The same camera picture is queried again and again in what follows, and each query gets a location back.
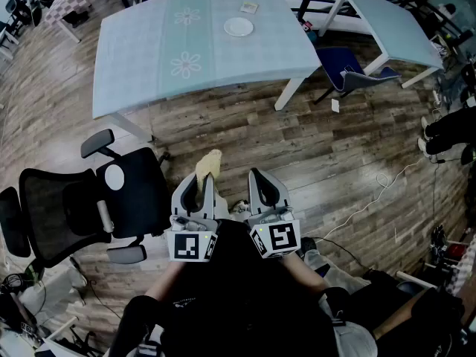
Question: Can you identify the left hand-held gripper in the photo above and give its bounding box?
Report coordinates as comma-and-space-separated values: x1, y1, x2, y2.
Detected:
166, 172, 219, 263

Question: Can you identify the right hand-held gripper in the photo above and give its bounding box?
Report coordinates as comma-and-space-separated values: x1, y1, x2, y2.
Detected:
243, 167, 301, 260

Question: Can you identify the white plate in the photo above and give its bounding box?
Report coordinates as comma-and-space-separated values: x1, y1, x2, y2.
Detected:
223, 16, 255, 38

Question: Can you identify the person's right forearm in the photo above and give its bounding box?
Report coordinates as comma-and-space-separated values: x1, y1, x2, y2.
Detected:
278, 253, 329, 294

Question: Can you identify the person's left forearm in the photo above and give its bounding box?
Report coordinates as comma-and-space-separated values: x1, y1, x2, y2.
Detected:
144, 260, 187, 301

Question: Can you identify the white round disc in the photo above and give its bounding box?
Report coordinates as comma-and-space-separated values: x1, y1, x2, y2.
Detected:
104, 164, 126, 191

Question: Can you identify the white cylindrical stick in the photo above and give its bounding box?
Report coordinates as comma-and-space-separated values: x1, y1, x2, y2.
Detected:
97, 200, 115, 234

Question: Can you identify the person's black shirt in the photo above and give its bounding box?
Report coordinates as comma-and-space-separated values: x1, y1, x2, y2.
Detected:
109, 217, 466, 357

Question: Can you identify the black office chair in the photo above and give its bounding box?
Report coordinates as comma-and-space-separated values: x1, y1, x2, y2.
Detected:
0, 128, 172, 269

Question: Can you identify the blue chair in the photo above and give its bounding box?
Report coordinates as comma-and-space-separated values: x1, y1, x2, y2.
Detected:
314, 46, 402, 106

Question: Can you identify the light blue flowered tablecloth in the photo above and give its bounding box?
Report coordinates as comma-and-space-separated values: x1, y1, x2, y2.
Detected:
91, 0, 323, 120

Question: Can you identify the grey waist bag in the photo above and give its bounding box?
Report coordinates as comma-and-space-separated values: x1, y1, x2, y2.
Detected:
332, 320, 379, 357

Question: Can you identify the white table with blue top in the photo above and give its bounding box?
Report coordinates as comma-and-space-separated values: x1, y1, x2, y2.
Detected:
318, 0, 446, 89

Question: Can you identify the white floor cable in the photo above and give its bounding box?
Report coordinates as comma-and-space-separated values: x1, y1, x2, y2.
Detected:
322, 157, 425, 238

